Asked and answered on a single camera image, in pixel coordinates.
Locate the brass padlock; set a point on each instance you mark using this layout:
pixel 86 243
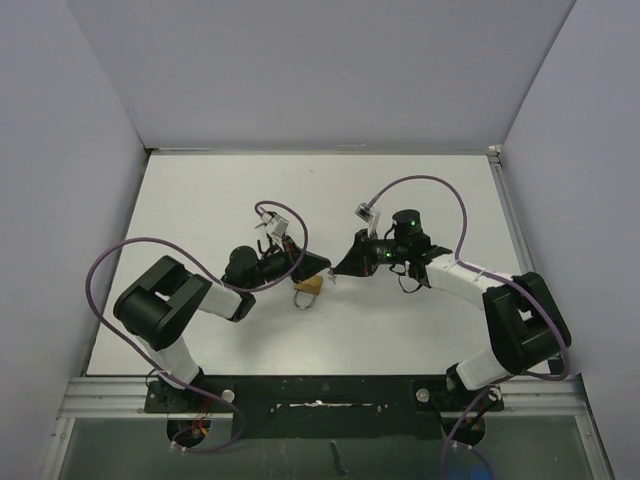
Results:
pixel 307 292

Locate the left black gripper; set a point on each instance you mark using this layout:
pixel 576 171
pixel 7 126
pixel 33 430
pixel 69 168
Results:
pixel 309 265

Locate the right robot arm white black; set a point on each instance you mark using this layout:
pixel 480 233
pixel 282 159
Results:
pixel 472 284

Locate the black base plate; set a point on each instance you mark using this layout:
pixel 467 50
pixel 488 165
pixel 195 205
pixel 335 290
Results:
pixel 316 407

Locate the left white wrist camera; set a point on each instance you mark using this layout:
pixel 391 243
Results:
pixel 274 225

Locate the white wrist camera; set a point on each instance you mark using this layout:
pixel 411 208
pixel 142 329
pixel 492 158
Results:
pixel 274 225
pixel 370 216

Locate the aluminium right rail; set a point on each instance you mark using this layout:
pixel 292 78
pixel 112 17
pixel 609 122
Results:
pixel 529 332

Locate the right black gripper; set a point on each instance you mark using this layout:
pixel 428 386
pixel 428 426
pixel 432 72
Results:
pixel 359 262

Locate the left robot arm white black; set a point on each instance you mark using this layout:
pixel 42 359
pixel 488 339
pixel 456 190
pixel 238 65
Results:
pixel 159 305

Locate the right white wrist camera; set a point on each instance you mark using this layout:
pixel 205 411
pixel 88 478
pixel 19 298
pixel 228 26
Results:
pixel 370 216

